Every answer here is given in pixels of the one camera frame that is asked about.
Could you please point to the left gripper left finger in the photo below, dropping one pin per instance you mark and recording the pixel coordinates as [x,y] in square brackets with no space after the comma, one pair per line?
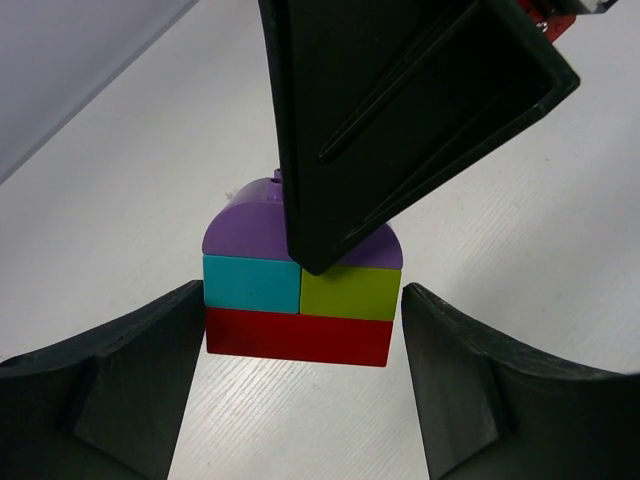
[107,403]

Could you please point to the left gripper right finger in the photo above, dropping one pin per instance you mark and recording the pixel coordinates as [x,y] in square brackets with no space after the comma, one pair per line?
[493,407]

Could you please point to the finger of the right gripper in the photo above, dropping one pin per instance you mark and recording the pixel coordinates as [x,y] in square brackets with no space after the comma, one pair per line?
[378,103]

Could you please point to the multicolour lego block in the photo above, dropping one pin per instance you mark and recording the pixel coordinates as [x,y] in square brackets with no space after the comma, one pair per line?
[260,303]

